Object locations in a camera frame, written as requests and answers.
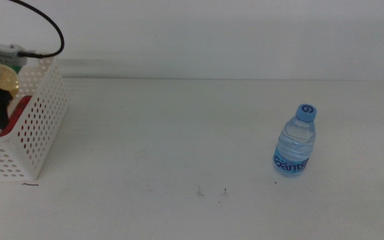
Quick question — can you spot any red cola can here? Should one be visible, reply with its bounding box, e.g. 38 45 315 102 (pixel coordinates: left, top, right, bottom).
0 95 33 137

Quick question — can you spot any yellow tea bottle green label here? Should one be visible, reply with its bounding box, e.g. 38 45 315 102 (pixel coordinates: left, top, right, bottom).
0 63 21 138

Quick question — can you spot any clear water bottle blue cap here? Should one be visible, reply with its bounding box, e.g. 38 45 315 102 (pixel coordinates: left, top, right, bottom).
272 103 317 178

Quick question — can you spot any white perforated plastic basket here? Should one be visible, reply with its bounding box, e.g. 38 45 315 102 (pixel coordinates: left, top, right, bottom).
0 50 69 181

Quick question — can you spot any thick black camera cable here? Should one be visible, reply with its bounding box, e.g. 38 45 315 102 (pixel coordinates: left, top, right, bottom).
7 0 65 59

